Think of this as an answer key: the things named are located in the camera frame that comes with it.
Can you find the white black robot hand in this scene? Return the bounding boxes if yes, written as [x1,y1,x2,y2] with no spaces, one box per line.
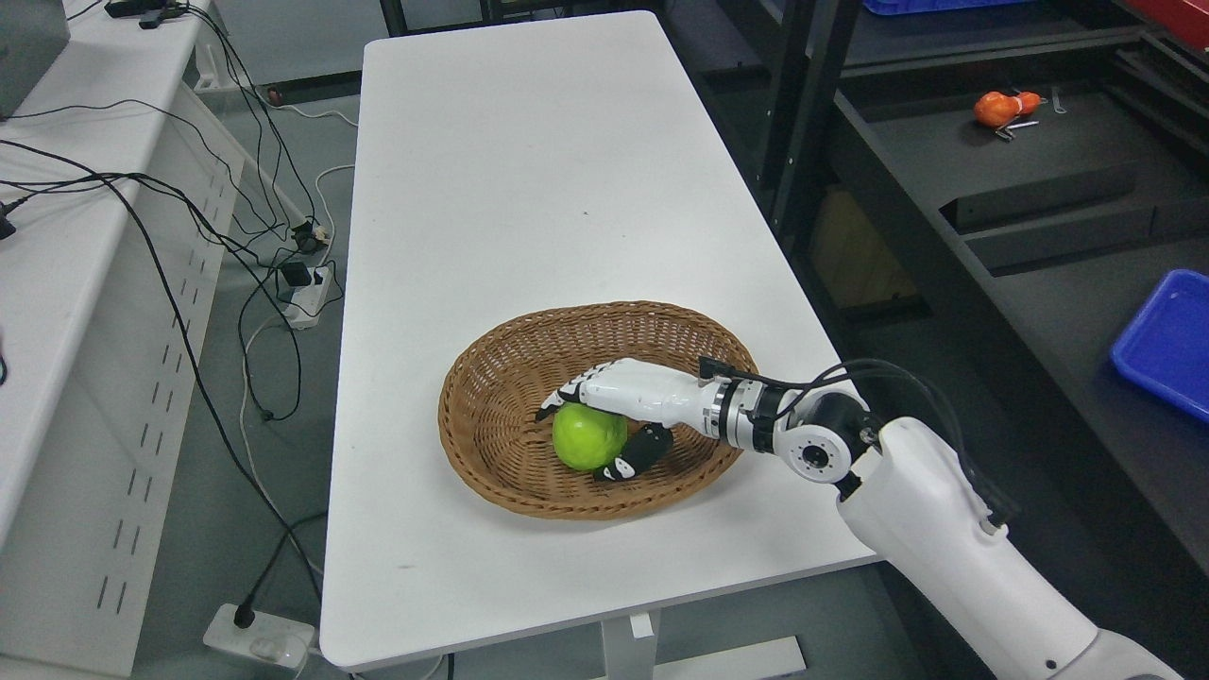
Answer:
[534,358,737,483]

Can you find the green apple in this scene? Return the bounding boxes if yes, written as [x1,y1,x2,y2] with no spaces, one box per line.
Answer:
[553,403,629,469]

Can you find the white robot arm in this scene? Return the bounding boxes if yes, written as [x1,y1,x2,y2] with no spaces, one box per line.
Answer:
[699,357,1176,679]

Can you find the black metal shelf rack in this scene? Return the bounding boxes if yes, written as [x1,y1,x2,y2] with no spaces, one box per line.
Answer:
[654,1,1207,678]

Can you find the brown wicker basket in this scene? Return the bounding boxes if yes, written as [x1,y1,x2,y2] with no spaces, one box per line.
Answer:
[436,301,760,521]

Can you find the white table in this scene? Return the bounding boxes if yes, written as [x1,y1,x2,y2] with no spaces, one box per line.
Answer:
[319,11,874,672]

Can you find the white power strip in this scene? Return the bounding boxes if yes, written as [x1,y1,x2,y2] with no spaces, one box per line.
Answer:
[202,603,318,672]
[280,263,332,332]

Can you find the orange toy fruit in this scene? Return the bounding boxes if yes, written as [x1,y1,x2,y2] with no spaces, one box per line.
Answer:
[973,91,1042,128]

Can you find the blue plastic tray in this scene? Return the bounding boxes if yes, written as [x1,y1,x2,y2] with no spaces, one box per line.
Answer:
[1110,267,1208,423]

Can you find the white side desk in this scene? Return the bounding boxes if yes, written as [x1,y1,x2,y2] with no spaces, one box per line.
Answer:
[0,0,313,678]

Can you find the black floor cable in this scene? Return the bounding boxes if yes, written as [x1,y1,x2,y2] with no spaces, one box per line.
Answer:
[0,0,332,629]

